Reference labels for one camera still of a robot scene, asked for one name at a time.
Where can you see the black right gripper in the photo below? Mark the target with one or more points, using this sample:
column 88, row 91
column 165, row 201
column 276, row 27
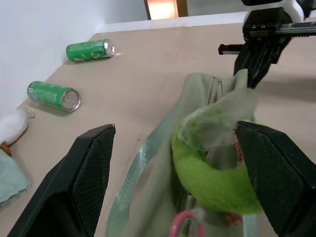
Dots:
column 265, row 23

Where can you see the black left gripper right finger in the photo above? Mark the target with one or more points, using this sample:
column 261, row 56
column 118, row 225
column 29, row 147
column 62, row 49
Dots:
column 276, row 177

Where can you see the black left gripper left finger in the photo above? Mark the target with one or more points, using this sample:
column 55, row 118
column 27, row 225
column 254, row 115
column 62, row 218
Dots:
column 74, row 187

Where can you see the green fabric zip pouch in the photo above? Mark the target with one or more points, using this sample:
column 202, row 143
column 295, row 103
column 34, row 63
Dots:
column 158, row 187

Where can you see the white plush toy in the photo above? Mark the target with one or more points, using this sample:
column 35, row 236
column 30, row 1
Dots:
column 11, row 123

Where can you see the light green cloth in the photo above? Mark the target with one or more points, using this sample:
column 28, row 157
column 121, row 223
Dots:
column 11, row 177

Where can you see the green drink can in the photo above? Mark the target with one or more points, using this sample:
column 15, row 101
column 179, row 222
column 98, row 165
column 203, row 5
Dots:
column 53, row 96
column 89, row 50

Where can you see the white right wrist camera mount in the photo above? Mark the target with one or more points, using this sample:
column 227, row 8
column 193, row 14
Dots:
column 290, row 6

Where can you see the brown wooden door frame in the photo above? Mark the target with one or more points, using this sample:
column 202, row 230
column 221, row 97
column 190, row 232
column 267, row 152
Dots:
column 161, row 8

